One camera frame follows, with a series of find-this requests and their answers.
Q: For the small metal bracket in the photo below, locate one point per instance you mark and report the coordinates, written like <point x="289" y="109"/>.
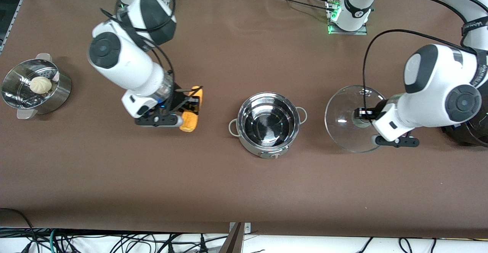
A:
<point x="248" y="228"/>

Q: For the brown camera pole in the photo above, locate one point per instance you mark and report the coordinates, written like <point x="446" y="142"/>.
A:
<point x="232" y="243"/>

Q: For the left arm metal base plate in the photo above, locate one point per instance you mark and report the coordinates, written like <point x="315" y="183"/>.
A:
<point x="363" y="30"/>

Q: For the black rice cooker appliance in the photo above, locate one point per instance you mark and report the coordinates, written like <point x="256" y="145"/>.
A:
<point x="467" y="136"/>

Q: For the aluminium table frame rail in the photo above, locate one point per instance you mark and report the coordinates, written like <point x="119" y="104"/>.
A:
<point x="15" y="13"/>

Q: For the brown table cover sheet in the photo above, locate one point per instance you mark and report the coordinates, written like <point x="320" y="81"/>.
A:
<point x="228" y="188"/>

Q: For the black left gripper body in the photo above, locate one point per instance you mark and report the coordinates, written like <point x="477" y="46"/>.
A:
<point x="375" y="112"/>

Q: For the white steel electric pot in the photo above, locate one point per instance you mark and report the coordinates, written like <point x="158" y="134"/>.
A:
<point x="267" y="123"/>

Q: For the yellow corn cob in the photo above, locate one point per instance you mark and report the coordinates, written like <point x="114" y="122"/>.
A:
<point x="188" y="123"/>

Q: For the round glass pot lid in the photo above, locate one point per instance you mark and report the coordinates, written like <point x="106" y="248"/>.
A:
<point x="343" y="104"/>

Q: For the white steamed bun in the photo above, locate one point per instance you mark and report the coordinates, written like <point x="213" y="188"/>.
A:
<point x="40" y="85"/>

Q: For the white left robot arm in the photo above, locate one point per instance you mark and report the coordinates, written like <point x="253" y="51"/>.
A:
<point x="431" y="93"/>

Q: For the steel steamer basket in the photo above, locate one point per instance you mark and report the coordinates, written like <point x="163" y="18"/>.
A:
<point x="57" y="93"/>

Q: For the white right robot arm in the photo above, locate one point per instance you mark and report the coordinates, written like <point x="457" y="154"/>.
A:
<point x="126" y="66"/>

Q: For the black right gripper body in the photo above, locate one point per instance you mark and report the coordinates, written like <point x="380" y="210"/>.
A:
<point x="179" y="99"/>

